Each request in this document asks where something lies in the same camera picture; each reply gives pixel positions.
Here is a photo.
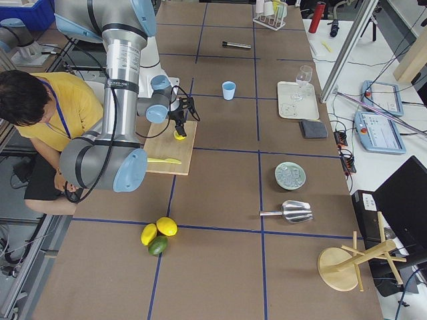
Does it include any white plastic cup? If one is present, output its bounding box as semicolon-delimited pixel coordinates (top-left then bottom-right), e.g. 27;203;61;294
256;0;265;15

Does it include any wooden cup tree stand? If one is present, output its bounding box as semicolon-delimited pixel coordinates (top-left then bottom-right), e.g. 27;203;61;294
317;211;406;292

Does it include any grey folded cloth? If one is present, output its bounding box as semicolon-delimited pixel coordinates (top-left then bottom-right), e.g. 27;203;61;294
299;120;328;139

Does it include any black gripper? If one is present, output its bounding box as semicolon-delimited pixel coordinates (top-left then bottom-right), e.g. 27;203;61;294
170;97;191;137

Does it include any teach pendant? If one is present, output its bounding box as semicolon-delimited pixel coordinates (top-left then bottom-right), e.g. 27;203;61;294
362;80;404;117
354;111;406;155

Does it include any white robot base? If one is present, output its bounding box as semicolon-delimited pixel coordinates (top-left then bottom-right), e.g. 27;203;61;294
138;37;179;97

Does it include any aluminium frame post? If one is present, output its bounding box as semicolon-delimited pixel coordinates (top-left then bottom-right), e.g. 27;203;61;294
320;0;378;103

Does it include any steel ice scoop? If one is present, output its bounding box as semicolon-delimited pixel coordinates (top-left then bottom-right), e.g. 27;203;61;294
260;200;314;223

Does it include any white wire cup rack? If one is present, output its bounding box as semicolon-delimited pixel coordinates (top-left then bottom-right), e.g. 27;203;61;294
252;1;286;31

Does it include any red bottle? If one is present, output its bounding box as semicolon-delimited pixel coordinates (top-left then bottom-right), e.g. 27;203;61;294
308;1;326;34

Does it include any steel muddler with black tip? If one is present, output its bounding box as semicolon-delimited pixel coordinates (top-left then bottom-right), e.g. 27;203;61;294
222;41;252;50

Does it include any green cup on rack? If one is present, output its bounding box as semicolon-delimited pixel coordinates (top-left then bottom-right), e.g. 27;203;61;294
274;1;288;19

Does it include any green bowl of ice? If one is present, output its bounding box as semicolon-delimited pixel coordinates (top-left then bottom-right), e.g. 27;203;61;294
274;162;306;191

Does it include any yellow plastic knife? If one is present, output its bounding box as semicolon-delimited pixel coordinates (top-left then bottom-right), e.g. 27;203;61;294
147;157;182;165

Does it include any black power strip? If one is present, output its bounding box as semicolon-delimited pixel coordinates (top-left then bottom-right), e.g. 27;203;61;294
334;130;357;176

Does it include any blue storage bin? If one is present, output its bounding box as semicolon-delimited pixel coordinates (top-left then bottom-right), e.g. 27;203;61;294
1;0;55;31

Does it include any light blue cup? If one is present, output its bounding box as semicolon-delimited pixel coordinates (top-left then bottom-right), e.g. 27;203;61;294
222;81;236;101

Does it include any teach pendant far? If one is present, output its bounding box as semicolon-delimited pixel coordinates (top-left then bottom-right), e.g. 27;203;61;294
362;80;404;117

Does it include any cream bear tray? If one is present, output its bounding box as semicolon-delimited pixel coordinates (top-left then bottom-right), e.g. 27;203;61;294
277;81;320;121

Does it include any teach pendant near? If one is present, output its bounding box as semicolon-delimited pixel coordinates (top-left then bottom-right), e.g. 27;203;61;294
354;111;406;155

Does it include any person in yellow shirt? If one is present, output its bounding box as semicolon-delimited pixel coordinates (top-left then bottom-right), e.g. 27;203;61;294
1;70;103;215

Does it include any green lime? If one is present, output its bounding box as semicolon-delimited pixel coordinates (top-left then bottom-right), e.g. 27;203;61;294
148;235;168;256

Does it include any bamboo cutting board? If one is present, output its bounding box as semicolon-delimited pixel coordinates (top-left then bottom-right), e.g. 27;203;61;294
143;121;197;175

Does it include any black monitor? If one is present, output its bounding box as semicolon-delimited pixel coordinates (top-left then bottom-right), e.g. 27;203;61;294
373;156;426;267

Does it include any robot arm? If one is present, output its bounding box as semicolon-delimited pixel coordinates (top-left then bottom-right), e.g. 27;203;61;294
1;18;35;53
55;1;184;192

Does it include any yellow lemon half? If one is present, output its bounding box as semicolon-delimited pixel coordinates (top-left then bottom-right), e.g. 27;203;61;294
173;131;186;141

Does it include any whole yellow lemon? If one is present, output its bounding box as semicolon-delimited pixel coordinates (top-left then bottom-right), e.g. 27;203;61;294
155;217;178;237

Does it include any clear wine glass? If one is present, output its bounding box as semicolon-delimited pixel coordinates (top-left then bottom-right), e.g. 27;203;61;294
292;65;313;101

